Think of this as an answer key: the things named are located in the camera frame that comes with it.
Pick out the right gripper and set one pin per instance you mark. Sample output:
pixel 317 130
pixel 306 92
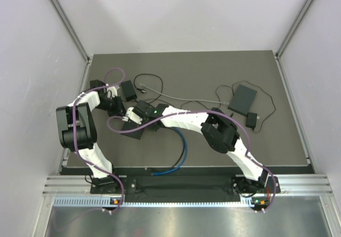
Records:
pixel 153 129

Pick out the aluminium frame post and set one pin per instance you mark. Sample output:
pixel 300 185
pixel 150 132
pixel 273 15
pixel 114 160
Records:
pixel 69 28
pixel 298 20

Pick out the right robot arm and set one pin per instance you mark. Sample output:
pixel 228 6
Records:
pixel 222 133

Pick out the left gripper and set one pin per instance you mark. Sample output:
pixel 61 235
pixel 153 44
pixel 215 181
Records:
pixel 120 110

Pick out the right aluminium frame post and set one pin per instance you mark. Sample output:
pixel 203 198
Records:
pixel 298 20

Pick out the slotted grey cable duct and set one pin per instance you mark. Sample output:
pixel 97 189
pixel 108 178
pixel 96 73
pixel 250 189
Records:
pixel 111 202

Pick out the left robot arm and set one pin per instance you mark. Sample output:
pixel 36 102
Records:
pixel 77 132

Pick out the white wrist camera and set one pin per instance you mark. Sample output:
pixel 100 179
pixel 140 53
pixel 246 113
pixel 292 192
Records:
pixel 112 91
pixel 130 115

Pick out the aluminium front frame rail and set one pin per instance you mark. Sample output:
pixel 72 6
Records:
pixel 295 185

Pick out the left aluminium frame post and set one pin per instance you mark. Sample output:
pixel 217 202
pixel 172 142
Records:
pixel 69 28

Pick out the black network switch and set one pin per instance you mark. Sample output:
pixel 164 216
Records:
pixel 242 100
pixel 129 125

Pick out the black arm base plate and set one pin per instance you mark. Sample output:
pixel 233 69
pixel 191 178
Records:
pixel 186 184

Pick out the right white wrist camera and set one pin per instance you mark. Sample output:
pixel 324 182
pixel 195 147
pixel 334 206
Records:
pixel 130 115

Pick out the black power adapter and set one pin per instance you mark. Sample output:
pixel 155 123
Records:
pixel 251 120
pixel 128 91

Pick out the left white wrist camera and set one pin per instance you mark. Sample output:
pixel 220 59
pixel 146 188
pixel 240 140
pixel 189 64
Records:
pixel 112 91

